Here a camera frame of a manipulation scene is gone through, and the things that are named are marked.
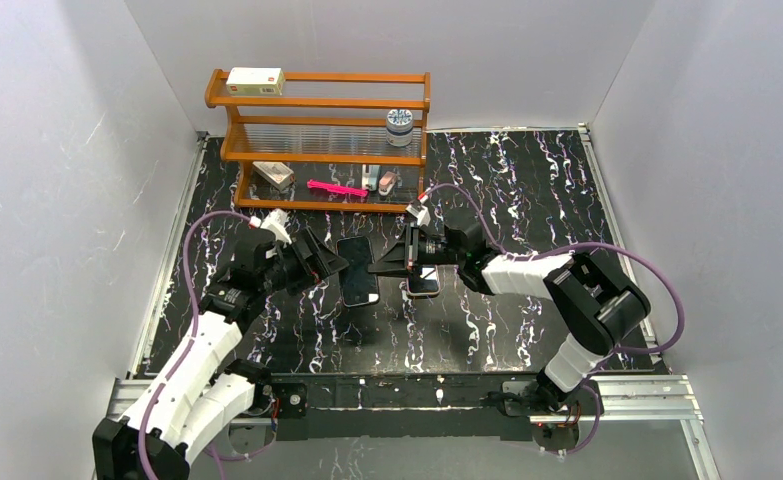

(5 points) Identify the black phone case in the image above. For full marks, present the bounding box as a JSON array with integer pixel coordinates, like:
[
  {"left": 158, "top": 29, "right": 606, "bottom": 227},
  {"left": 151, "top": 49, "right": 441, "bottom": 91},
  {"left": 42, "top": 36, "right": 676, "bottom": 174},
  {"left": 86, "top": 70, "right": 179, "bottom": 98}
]
[{"left": 335, "top": 235, "right": 382, "bottom": 309}]

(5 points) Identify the pink comb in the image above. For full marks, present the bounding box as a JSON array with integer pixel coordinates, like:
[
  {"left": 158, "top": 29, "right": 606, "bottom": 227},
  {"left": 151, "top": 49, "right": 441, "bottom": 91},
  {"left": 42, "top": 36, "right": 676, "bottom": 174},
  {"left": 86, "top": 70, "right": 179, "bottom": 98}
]
[{"left": 306, "top": 179, "right": 369, "bottom": 198}]

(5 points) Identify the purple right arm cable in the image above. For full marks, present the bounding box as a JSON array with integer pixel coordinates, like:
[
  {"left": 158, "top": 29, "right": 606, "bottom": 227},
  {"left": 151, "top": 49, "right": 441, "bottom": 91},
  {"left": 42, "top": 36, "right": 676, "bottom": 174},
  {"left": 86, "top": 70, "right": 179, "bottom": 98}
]
[{"left": 417, "top": 183, "right": 688, "bottom": 457}]

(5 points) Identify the small grey white box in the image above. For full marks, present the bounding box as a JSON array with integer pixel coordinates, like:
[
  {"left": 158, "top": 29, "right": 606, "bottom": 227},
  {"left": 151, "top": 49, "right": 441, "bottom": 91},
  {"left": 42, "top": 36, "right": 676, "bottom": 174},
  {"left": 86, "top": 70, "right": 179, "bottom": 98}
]
[{"left": 252, "top": 162, "right": 295, "bottom": 192}]

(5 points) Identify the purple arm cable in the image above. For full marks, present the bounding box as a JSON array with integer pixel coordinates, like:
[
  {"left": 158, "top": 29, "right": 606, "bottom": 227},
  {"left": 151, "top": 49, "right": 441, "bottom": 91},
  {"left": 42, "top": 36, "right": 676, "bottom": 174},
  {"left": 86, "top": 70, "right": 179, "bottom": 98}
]
[
  {"left": 417, "top": 183, "right": 688, "bottom": 457},
  {"left": 137, "top": 210, "right": 260, "bottom": 480}
]

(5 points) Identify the round blue white tin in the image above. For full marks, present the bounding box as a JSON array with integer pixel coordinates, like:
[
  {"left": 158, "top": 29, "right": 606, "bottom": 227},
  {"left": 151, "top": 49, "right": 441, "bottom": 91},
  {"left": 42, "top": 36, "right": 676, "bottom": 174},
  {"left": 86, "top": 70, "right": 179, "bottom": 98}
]
[{"left": 386, "top": 109, "right": 414, "bottom": 148}]

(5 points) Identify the aluminium front frame rail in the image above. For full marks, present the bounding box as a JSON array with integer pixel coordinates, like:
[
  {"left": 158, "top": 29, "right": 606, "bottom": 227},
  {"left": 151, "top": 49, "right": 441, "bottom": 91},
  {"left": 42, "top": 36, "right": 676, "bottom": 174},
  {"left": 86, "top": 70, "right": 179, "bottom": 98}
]
[{"left": 92, "top": 376, "right": 724, "bottom": 480}]

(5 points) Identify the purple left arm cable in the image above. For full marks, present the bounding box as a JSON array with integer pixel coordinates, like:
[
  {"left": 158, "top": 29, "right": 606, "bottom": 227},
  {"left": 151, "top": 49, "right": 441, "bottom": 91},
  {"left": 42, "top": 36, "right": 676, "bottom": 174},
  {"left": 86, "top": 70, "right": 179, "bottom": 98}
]
[{"left": 137, "top": 210, "right": 260, "bottom": 480}]

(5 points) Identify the small white blue box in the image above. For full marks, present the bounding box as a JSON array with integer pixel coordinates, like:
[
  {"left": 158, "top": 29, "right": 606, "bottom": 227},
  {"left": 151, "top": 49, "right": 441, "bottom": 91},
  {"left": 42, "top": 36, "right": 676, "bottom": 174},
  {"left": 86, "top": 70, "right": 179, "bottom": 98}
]
[{"left": 361, "top": 164, "right": 380, "bottom": 192}]

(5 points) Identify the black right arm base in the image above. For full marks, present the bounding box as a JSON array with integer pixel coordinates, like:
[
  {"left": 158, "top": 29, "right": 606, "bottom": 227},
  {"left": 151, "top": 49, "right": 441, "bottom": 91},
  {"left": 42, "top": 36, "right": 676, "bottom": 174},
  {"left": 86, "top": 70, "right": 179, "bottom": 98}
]
[{"left": 488, "top": 376, "right": 605, "bottom": 457}]

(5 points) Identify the beige phone case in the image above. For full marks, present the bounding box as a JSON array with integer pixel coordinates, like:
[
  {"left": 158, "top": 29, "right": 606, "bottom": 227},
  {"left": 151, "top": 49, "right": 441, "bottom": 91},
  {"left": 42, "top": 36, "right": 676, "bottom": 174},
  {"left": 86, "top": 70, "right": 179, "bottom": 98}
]
[{"left": 404, "top": 266, "right": 442, "bottom": 298}]

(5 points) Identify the pink white stapler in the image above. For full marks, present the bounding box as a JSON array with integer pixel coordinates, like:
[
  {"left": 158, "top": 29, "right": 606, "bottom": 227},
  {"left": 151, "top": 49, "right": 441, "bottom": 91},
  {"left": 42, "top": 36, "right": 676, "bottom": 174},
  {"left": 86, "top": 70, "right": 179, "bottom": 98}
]
[{"left": 377, "top": 171, "right": 398, "bottom": 197}]

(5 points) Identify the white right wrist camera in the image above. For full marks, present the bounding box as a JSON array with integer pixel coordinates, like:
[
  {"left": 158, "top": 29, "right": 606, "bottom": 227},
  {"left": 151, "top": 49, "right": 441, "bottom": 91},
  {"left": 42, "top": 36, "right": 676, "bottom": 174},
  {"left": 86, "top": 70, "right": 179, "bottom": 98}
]
[{"left": 406, "top": 193, "right": 431, "bottom": 226}]

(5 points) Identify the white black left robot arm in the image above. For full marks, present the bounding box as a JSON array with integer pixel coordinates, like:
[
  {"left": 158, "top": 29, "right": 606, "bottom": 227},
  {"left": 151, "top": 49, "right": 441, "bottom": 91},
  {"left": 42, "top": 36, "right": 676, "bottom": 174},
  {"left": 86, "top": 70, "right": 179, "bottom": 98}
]
[{"left": 92, "top": 229, "right": 348, "bottom": 479}]

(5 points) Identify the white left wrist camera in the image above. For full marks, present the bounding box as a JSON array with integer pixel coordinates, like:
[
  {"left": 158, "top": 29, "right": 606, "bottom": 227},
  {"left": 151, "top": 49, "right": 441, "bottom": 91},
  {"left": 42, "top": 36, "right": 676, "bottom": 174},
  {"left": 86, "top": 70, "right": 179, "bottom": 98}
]
[{"left": 249, "top": 209, "right": 292, "bottom": 244}]

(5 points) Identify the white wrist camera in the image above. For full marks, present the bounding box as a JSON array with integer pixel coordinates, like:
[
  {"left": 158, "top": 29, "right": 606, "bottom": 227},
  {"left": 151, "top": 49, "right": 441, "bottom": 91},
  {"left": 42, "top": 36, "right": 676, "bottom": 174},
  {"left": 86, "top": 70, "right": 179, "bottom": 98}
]
[
  {"left": 249, "top": 209, "right": 292, "bottom": 244},
  {"left": 406, "top": 193, "right": 431, "bottom": 226}
]

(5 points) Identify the white red box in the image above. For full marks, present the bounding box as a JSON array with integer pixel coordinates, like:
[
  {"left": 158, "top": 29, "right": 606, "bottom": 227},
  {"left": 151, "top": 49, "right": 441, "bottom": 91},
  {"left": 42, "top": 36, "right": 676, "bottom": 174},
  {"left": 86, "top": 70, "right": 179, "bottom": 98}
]
[{"left": 226, "top": 67, "right": 285, "bottom": 96}]

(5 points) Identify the orange wooden shelf rack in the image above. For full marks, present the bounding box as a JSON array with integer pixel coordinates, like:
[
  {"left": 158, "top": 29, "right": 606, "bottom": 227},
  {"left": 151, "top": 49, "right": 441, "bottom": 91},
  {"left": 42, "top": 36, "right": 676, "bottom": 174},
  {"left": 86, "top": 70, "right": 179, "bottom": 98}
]
[{"left": 205, "top": 69, "right": 431, "bottom": 213}]

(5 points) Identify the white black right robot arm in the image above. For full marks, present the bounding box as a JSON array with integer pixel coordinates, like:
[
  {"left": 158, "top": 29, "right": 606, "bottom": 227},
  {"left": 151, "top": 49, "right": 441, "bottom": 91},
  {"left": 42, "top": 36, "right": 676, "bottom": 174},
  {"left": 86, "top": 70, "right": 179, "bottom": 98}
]
[{"left": 367, "top": 224, "right": 651, "bottom": 409}]

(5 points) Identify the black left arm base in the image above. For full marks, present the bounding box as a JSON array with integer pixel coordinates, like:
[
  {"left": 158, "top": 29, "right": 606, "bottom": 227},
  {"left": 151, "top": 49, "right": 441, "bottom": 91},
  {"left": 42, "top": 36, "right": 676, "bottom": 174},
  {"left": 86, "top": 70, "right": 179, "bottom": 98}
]
[{"left": 228, "top": 360, "right": 309, "bottom": 458}]

